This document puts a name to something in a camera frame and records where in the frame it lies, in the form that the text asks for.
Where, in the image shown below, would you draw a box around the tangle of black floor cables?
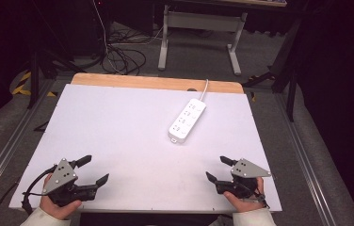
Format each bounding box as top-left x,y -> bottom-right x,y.
100,27 -> 164,76

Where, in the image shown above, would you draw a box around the person's right hand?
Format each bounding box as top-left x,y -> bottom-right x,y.
222,176 -> 266,214

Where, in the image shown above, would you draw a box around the white power strip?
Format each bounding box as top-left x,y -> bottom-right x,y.
168,98 -> 207,145

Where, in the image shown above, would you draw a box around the white floor cable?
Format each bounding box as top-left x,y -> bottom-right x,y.
91,0 -> 126,75

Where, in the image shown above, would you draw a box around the aluminium floor rail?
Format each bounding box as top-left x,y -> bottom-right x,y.
0,79 -> 56,202
273,93 -> 338,226

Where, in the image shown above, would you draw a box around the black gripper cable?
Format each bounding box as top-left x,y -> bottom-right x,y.
0,164 -> 58,226

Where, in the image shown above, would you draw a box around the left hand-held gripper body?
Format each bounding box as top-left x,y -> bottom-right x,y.
41,157 -> 99,208

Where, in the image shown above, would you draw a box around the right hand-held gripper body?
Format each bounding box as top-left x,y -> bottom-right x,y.
214,157 -> 273,200

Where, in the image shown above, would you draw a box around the white power strip cable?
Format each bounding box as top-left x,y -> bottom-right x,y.
200,78 -> 210,103

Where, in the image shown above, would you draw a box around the black metal stand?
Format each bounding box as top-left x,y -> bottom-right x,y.
27,31 -> 87,110
242,17 -> 303,122

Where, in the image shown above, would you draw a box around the person's left hand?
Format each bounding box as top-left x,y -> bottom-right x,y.
39,173 -> 83,221

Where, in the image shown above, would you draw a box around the yellow black floor tape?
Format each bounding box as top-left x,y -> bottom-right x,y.
11,71 -> 57,98

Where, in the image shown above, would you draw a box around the white metal desk frame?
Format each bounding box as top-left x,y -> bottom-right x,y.
157,4 -> 249,76

